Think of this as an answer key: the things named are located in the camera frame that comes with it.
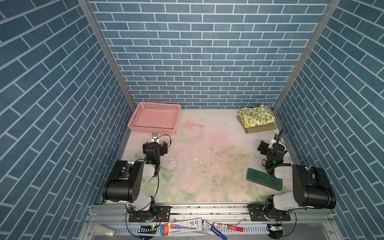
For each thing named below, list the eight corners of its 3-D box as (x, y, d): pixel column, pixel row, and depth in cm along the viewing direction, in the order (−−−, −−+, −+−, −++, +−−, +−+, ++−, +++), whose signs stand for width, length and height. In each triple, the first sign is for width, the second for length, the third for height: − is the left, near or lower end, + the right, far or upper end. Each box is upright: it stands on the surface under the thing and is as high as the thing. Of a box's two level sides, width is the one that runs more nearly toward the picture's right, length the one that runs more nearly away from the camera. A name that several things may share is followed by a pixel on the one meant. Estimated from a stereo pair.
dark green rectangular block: (245, 179, 87) (246, 177, 85) (247, 169, 91) (248, 167, 89) (279, 192, 83) (282, 190, 80) (279, 180, 87) (282, 178, 84)
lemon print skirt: (242, 128, 109) (244, 122, 104) (237, 110, 121) (239, 104, 116) (273, 128, 109) (277, 122, 104) (265, 110, 121) (268, 104, 116)
